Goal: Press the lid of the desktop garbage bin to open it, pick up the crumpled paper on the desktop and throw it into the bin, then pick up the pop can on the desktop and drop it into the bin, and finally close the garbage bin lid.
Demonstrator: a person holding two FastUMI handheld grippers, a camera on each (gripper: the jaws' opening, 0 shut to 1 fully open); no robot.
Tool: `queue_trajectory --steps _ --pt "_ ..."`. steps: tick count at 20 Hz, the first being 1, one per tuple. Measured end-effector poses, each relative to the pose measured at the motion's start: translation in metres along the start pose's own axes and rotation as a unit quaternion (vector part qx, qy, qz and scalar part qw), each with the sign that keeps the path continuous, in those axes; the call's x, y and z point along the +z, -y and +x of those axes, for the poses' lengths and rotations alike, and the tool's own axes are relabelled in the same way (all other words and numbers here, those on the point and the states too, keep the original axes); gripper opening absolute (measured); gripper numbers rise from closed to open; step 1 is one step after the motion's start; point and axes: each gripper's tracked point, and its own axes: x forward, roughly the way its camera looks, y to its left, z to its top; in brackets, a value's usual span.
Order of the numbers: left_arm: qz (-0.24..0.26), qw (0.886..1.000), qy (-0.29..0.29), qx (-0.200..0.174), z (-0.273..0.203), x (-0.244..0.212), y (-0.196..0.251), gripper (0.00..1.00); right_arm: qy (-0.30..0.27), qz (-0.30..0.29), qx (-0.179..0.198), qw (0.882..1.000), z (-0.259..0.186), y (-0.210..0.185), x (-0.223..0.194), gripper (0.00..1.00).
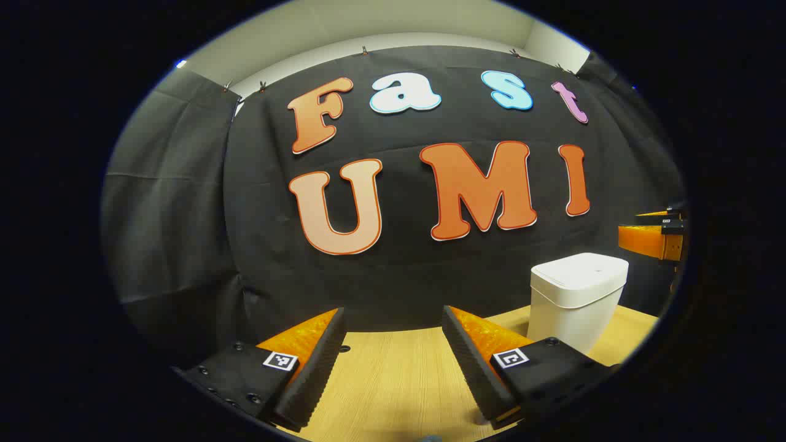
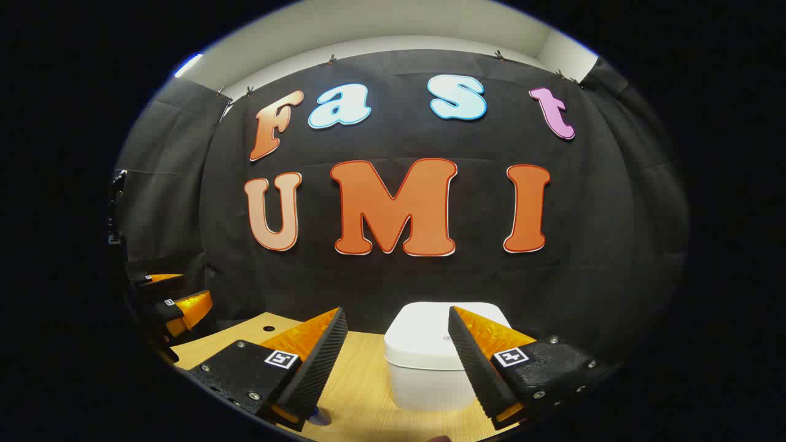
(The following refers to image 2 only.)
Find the black backdrop cloth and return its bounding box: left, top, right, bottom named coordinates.
left=114, top=49, right=691, bottom=369

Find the white desktop garbage bin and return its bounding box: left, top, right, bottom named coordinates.
left=384, top=301, right=513, bottom=413

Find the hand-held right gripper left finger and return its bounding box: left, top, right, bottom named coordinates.
left=187, top=307, right=349, bottom=432

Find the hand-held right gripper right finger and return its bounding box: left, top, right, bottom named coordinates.
left=447, top=305, right=615, bottom=430

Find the wooden desktop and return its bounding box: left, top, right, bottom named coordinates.
left=163, top=312, right=523, bottom=442

